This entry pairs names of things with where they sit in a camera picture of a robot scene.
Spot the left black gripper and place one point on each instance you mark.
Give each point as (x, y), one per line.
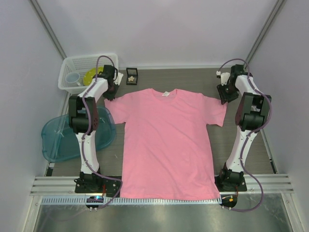
(111, 96)

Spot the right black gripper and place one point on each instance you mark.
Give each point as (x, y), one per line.
(224, 96)

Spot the pink t-shirt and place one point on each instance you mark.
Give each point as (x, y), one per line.
(167, 151)

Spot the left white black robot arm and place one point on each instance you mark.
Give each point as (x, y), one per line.
(84, 121)

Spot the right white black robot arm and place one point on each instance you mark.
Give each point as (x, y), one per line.
(251, 116)

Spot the cream flower brooch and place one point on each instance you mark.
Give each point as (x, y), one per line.
(131, 79)

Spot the black brooch box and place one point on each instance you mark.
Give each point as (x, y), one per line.
(132, 72)

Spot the yellow-green dotted plate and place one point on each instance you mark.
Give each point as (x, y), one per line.
(87, 79)

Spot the light blue mug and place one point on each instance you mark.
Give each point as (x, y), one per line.
(73, 78)

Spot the white plastic basket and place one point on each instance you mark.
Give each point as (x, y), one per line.
(81, 65)

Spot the teal transparent plastic bin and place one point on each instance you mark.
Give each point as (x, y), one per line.
(59, 142)

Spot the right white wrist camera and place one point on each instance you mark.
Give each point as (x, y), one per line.
(223, 76)

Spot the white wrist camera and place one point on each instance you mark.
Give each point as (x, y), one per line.
(223, 76)
(118, 79)

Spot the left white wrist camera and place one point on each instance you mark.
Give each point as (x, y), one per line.
(118, 79)

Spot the white slotted cable duct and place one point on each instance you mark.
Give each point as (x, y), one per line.
(99, 200)

